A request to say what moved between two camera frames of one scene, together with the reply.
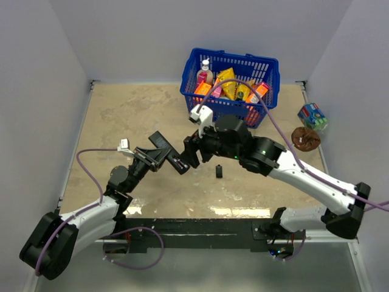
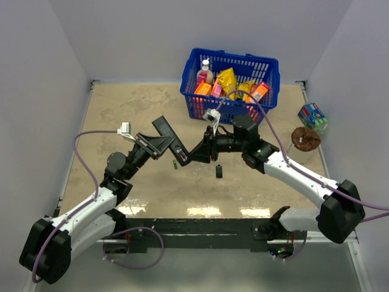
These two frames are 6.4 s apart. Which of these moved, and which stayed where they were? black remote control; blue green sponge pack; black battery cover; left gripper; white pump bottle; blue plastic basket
Moved: left gripper; black remote control
Stayed: black battery cover; white pump bottle; blue green sponge pack; blue plastic basket
